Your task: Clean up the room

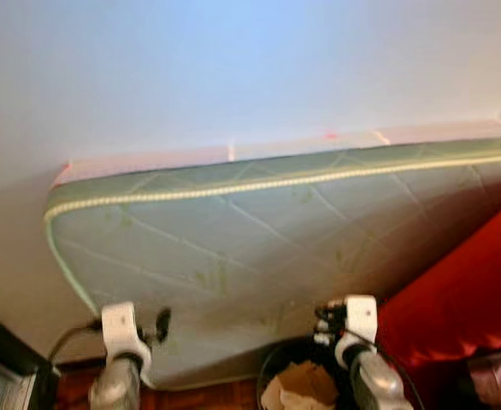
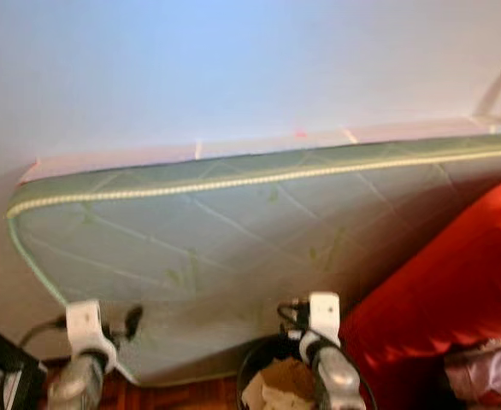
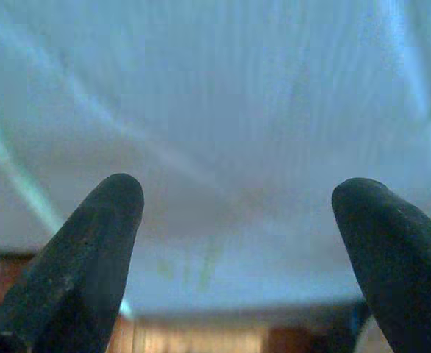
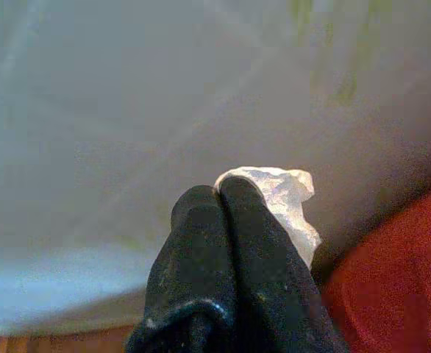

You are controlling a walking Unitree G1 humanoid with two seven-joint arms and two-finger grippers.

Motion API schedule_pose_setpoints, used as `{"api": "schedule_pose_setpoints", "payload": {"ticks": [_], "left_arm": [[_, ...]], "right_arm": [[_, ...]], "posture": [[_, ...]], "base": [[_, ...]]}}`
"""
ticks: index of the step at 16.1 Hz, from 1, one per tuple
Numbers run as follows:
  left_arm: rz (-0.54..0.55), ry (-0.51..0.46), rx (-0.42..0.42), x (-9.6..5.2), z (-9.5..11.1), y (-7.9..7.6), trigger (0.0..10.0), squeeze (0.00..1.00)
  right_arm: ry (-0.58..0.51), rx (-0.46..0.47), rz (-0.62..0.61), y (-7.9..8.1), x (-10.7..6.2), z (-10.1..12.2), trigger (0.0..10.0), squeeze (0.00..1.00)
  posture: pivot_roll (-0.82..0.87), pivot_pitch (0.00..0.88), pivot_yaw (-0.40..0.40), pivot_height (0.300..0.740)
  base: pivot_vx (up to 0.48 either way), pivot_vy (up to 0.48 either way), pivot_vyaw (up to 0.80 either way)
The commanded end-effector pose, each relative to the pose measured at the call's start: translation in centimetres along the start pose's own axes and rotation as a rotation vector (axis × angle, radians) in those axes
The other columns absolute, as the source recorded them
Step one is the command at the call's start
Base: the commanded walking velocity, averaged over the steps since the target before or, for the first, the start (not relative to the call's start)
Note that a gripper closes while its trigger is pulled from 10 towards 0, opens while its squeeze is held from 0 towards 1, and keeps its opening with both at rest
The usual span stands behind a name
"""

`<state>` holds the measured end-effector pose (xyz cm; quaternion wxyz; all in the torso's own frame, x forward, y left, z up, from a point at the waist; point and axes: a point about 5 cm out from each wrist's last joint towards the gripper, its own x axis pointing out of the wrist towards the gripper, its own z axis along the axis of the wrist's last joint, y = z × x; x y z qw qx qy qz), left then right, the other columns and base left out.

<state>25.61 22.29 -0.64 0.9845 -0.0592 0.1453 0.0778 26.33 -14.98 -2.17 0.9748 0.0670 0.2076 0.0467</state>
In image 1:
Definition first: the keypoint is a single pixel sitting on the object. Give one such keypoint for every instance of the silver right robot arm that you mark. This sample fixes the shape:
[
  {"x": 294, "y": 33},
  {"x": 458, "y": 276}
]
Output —
[{"x": 379, "y": 384}]

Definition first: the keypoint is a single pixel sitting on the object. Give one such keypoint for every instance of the crumpled brown paper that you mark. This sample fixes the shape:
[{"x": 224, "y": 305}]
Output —
[{"x": 302, "y": 389}]

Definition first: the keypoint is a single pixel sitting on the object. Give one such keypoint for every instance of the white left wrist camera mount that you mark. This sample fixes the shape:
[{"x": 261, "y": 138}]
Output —
[{"x": 120, "y": 329}]

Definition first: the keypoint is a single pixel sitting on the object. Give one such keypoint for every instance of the red fabric cushion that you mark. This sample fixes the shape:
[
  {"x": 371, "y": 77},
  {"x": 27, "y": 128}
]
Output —
[{"x": 464, "y": 299}]

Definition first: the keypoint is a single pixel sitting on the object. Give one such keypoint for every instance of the purple striped garment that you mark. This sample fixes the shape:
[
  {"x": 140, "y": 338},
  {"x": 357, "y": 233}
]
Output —
[{"x": 500, "y": 376}]

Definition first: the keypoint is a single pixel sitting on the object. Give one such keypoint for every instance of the dark cabinet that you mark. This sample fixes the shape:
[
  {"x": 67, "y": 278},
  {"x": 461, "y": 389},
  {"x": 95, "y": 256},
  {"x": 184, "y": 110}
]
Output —
[{"x": 7, "y": 367}]

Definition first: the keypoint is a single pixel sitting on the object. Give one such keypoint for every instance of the green quilted mattress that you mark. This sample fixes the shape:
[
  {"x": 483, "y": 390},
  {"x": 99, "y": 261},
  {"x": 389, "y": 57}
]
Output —
[{"x": 259, "y": 248}]

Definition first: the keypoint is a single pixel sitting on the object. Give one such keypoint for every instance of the black waste bin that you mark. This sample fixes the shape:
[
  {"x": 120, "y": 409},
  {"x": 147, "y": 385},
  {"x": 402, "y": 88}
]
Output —
[{"x": 272, "y": 359}]

